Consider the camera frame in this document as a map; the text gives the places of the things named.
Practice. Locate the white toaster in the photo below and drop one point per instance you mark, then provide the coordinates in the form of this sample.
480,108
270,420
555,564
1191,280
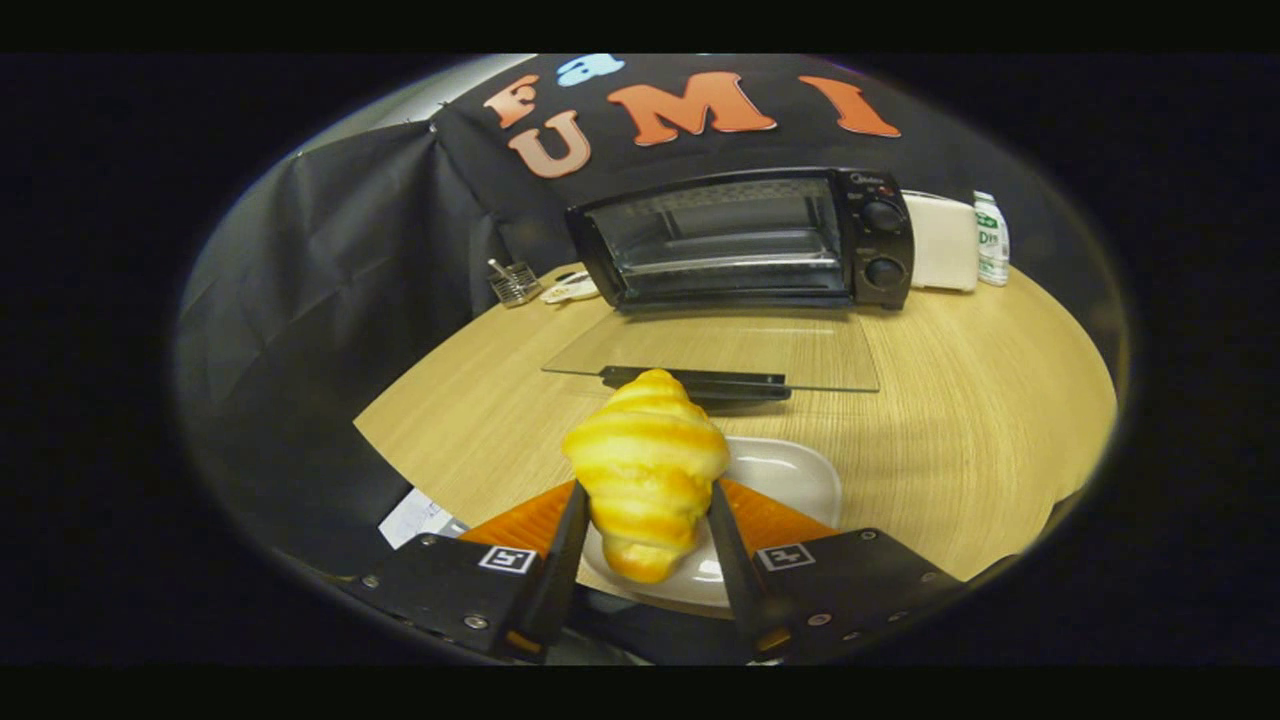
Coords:
940,245

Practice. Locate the white bottle green label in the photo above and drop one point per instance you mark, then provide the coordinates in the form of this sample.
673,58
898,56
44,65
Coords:
991,240

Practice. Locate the yellow croissant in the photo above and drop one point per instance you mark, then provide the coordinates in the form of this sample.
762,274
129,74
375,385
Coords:
645,460

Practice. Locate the small white item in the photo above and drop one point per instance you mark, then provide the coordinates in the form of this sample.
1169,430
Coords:
572,290

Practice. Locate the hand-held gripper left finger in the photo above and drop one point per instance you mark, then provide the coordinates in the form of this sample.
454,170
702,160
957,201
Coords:
558,580

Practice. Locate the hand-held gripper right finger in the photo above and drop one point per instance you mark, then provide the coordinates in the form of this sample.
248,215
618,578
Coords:
735,570

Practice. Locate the white plate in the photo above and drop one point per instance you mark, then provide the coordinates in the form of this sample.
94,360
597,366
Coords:
790,480

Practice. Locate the black toaster oven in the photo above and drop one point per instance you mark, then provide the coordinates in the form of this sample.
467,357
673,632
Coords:
852,235

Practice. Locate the white paper sheet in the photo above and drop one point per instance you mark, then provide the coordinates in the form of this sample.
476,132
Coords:
415,515

